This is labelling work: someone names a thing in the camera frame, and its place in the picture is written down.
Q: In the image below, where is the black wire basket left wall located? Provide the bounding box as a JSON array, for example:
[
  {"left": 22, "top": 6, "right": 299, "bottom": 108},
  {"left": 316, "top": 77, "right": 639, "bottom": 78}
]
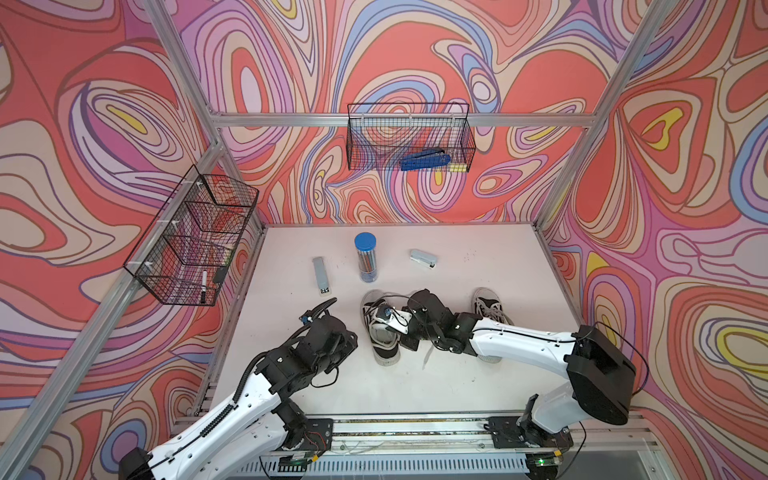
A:
[{"left": 123, "top": 166, "right": 259, "bottom": 307}]

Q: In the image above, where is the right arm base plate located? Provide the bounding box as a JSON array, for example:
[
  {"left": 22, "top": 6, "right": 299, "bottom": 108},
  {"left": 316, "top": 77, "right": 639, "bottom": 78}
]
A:
[{"left": 483, "top": 416, "right": 574, "bottom": 451}]

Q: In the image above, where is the black wire basket wall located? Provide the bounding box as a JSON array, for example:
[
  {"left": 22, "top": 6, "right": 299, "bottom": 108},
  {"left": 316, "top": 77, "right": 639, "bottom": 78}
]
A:
[
  {"left": 123, "top": 166, "right": 259, "bottom": 307},
  {"left": 346, "top": 100, "right": 476, "bottom": 173}
]

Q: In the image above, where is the blue object in basket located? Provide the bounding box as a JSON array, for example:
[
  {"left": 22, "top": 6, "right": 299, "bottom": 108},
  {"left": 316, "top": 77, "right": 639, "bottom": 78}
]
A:
[{"left": 399, "top": 149, "right": 452, "bottom": 171}]

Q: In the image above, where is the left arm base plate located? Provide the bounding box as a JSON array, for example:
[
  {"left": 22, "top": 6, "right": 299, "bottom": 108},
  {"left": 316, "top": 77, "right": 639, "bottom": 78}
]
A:
[{"left": 250, "top": 418, "right": 334, "bottom": 452}]

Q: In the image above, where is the grey blue stapler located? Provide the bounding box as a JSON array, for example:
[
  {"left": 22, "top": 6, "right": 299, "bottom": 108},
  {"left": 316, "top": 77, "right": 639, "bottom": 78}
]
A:
[{"left": 409, "top": 249, "right": 438, "bottom": 269}]

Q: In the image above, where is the black wire basket back wall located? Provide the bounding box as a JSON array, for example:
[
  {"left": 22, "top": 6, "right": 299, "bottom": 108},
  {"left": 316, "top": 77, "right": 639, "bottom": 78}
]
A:
[{"left": 346, "top": 100, "right": 476, "bottom": 173}]

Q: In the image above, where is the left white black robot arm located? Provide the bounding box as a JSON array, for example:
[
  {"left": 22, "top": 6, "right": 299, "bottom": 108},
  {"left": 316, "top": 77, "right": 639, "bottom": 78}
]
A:
[{"left": 118, "top": 310, "right": 358, "bottom": 479}]

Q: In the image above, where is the white shoelace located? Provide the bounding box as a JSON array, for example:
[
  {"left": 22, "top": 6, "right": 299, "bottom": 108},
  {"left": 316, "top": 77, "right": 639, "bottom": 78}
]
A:
[{"left": 421, "top": 342, "right": 435, "bottom": 370}]

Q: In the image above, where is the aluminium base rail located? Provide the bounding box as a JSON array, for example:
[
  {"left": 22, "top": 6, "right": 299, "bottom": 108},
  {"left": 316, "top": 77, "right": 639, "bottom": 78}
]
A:
[{"left": 218, "top": 412, "right": 674, "bottom": 479}]

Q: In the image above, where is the marker pen in basket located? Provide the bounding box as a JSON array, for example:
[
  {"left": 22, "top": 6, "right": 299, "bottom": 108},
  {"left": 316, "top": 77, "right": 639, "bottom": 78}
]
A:
[{"left": 199, "top": 270, "right": 208, "bottom": 305}]

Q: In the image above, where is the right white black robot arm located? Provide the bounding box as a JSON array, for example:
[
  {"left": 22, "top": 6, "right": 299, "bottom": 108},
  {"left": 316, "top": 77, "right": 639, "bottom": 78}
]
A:
[{"left": 380, "top": 289, "right": 637, "bottom": 448}]

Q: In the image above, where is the grey remote control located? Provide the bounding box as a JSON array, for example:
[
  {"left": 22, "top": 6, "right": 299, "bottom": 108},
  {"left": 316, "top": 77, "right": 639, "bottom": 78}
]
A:
[{"left": 312, "top": 257, "right": 331, "bottom": 295}]

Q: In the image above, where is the black white sneaker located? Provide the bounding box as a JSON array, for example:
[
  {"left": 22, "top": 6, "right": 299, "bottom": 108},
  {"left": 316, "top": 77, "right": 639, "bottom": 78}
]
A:
[
  {"left": 361, "top": 289, "right": 410, "bottom": 367},
  {"left": 470, "top": 286, "right": 514, "bottom": 365}
]

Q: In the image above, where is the blue capped pencil tube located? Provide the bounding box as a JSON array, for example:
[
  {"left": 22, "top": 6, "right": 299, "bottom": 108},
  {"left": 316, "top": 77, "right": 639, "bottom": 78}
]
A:
[{"left": 354, "top": 232, "right": 378, "bottom": 283}]

